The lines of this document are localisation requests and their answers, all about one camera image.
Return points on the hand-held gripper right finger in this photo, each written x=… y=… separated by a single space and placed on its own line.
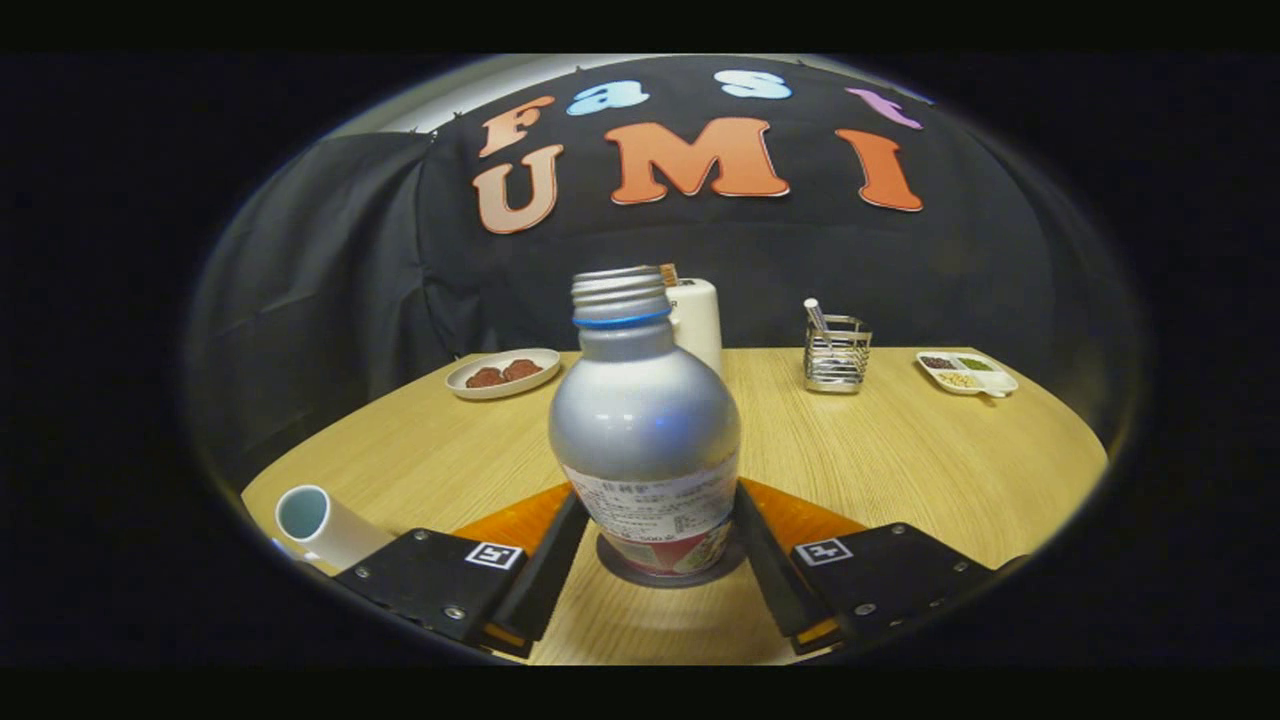
x=775 y=575

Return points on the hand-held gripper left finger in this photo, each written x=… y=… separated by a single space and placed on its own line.
x=550 y=580

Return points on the dark brown round coaster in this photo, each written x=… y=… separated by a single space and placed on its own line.
x=612 y=565

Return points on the silver juice bottle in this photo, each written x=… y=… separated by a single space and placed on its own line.
x=645 y=430

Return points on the white cup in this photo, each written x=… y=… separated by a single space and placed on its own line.
x=340 y=535

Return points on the wooden table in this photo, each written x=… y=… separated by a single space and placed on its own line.
x=900 y=460

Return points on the white oval plate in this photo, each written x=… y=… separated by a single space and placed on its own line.
x=505 y=390

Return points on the brown food piece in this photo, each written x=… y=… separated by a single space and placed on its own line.
x=485 y=378
x=522 y=369

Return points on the white toaster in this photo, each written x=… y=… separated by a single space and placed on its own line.
x=702 y=325

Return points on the white straw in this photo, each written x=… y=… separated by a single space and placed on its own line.
x=815 y=315

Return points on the white divided dish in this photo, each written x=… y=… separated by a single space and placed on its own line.
x=967 y=375

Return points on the brown toast slice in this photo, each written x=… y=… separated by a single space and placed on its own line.
x=670 y=274

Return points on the black backdrop cloth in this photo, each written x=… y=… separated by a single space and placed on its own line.
x=350 y=260

